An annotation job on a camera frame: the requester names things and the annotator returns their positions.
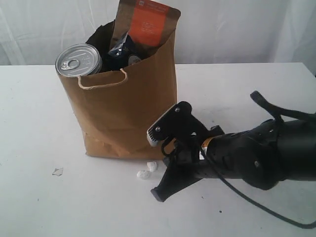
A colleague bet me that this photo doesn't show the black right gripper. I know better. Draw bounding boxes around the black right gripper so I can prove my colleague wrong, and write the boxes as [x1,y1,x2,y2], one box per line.
[147,101,225,202]

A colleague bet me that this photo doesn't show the brown paper shopping bag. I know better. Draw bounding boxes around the brown paper shopping bag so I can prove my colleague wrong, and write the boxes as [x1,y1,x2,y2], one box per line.
[58,22,177,160]

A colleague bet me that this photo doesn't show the spaghetti package dark blue ends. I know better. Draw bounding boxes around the spaghetti package dark blue ends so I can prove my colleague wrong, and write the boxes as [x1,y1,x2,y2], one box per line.
[102,32,142,72]

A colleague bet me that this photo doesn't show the brown pouch orange label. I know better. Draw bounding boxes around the brown pouch orange label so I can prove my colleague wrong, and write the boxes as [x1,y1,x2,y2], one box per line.
[110,0,181,50]

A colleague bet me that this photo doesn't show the dark tea can silver lid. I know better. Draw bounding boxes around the dark tea can silver lid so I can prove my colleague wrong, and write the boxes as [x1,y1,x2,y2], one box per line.
[55,43,102,78]

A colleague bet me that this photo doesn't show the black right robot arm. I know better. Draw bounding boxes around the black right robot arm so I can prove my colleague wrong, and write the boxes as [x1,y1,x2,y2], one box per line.
[147,101,316,202]

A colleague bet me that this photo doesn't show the small clear plastic scrap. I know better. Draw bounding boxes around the small clear plastic scrap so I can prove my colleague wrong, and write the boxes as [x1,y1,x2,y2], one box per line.
[52,168,63,177]

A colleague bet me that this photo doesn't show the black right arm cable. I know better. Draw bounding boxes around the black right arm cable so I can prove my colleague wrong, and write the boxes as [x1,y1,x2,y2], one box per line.
[160,90,316,230]

